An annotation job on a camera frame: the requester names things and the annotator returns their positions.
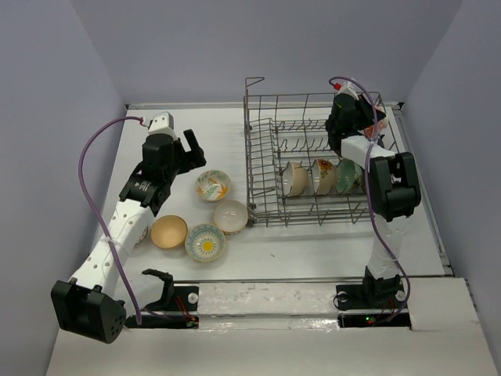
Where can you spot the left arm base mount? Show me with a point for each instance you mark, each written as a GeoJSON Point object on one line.
{"type": "Point", "coordinates": [165, 304]}

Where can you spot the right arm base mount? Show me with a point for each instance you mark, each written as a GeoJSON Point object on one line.
{"type": "Point", "coordinates": [362, 308]}

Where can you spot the white bowl with patterned outside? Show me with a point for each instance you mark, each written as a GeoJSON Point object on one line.
{"type": "Point", "coordinates": [231, 217]}

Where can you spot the small patterned bowl under arm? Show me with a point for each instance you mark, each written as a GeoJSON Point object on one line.
{"type": "Point", "coordinates": [142, 235]}

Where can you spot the plain white bowl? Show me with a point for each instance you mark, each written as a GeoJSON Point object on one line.
{"type": "Point", "coordinates": [324, 175]}

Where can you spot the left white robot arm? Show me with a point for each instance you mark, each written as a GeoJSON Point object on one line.
{"type": "Point", "coordinates": [98, 298]}

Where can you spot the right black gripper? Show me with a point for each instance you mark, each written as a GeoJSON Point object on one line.
{"type": "Point", "coordinates": [365, 106]}

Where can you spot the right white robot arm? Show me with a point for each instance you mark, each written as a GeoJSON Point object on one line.
{"type": "Point", "coordinates": [393, 193]}

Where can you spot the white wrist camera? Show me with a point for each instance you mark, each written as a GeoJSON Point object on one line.
{"type": "Point", "coordinates": [347, 88]}
{"type": "Point", "coordinates": [160, 124]}

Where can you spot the leaf and flower pattern bowl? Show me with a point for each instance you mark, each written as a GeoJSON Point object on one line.
{"type": "Point", "coordinates": [212, 185]}

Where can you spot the teal bowl with yellow centre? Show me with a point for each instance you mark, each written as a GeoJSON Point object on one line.
{"type": "Point", "coordinates": [205, 243]}

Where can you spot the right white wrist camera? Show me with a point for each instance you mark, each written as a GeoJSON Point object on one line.
{"type": "Point", "coordinates": [347, 88]}

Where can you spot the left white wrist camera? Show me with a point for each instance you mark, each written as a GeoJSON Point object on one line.
{"type": "Point", "coordinates": [160, 124]}

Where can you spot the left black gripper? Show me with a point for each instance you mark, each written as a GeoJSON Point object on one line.
{"type": "Point", "coordinates": [194, 159]}

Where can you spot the mint green bowl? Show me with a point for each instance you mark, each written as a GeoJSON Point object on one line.
{"type": "Point", "coordinates": [349, 176]}

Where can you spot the tan orange bowl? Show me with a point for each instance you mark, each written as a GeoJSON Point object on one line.
{"type": "Point", "coordinates": [169, 232]}

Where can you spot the grey wire dish rack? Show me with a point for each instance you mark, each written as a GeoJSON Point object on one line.
{"type": "Point", "coordinates": [280, 130]}

